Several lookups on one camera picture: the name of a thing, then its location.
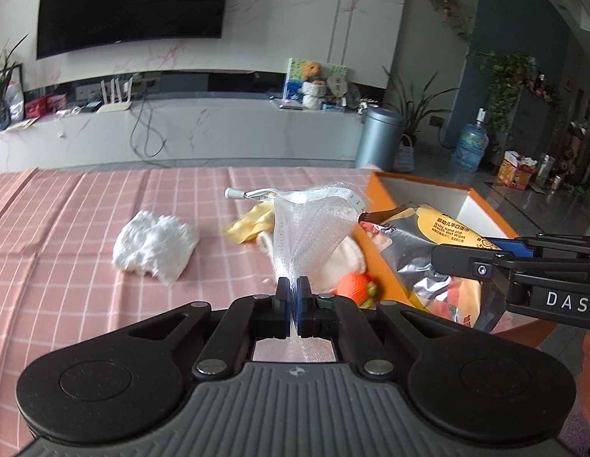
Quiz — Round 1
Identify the white marble tv cabinet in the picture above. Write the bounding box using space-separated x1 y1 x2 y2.
0 105 367 172

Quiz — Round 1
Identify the orange cardboard box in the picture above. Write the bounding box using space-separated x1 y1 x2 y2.
362 173 555 350

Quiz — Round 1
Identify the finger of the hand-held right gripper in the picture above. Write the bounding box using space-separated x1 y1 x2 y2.
431 244 516 292
487 234 590 254

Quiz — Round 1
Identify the white fluffy cloth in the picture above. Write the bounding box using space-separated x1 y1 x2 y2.
112 210 200 286

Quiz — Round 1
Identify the grey metal trash can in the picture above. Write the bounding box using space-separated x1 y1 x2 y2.
354 106 405 172

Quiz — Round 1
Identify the pothos plant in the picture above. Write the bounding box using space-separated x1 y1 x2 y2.
469 50 539 153

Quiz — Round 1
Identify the tissue box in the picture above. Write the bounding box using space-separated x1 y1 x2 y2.
495 151 536 190

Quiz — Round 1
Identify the black power cable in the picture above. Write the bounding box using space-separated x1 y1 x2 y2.
130 100 167 158

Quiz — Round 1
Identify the clear plastic bag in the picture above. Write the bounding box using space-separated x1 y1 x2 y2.
224 185 367 363

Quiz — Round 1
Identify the silver wet wipes packet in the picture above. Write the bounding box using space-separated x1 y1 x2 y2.
358 204 515 331

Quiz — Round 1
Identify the long-leaf potted plant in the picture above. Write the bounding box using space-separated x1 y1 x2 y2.
383 67 460 173

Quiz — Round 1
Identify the black wall television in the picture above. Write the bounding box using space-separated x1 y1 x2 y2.
36 0 228 60

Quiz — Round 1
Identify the green plant in glass vase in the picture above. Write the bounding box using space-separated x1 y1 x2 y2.
0 33 29 132

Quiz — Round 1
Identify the painted canvas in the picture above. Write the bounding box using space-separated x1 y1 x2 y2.
282 57 348 108

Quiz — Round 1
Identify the grey storage cabinet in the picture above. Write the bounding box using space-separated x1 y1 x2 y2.
514 88 569 172

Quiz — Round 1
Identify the cream fabric pouch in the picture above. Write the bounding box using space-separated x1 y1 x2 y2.
257 233 367 293

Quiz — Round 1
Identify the silver metal cup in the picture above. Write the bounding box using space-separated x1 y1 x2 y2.
535 153 555 189

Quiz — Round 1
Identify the hanging vine plant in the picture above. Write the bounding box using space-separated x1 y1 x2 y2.
419 0 474 43

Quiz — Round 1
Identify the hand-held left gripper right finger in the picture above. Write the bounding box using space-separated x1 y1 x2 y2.
296 275 471 382

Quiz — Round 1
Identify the orange crochet toy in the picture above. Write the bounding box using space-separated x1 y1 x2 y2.
336 271 378 308

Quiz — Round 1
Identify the yellow paper sheet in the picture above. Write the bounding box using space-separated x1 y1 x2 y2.
4 117 38 133

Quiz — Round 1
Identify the yellow cloth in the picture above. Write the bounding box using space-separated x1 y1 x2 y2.
222 200 277 244

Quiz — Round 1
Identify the blue water bottle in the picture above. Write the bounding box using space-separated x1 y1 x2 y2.
451 109 489 172

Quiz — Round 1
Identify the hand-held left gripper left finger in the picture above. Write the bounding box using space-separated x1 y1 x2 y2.
123 276 294 382

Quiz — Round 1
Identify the pink checked tablecloth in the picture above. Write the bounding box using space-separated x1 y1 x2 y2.
0 166 386 415

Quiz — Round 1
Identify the white router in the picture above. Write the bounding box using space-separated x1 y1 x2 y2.
96 78 133 113

